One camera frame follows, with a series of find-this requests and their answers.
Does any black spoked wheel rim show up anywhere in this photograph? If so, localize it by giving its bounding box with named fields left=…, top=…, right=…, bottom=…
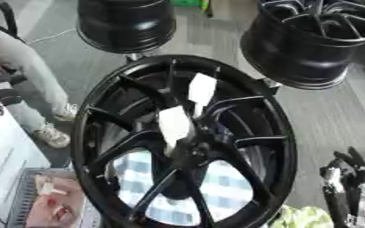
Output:
left=239, top=0, right=365, bottom=91

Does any person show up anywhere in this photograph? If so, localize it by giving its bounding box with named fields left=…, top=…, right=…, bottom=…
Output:
left=0, top=0, right=80, bottom=150

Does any green and white cloth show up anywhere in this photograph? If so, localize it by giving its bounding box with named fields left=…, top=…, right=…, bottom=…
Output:
left=266, top=205, right=336, bottom=228

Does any black wheel rim barrel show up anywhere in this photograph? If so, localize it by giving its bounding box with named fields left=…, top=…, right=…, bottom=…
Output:
left=75, top=0, right=178, bottom=54

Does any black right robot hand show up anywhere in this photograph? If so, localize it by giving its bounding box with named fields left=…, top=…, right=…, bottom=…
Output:
left=318, top=146, right=365, bottom=228

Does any white pin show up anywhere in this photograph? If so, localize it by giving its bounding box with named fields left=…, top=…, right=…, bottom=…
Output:
left=156, top=105, right=194, bottom=156

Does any black spoked wheel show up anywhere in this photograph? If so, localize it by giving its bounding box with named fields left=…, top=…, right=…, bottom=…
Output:
left=69, top=54, right=300, bottom=228

